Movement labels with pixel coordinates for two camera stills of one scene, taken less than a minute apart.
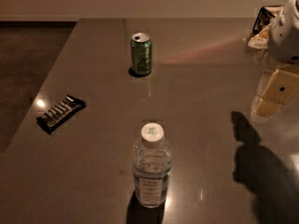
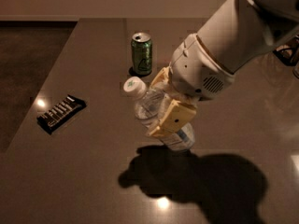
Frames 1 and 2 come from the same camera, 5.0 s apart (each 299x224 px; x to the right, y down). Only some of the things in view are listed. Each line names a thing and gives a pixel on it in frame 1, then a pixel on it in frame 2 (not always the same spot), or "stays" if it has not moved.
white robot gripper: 285,37 -> 196,68
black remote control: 59,114 stays
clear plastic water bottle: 151,161 -> 149,105
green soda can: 141,52 stays
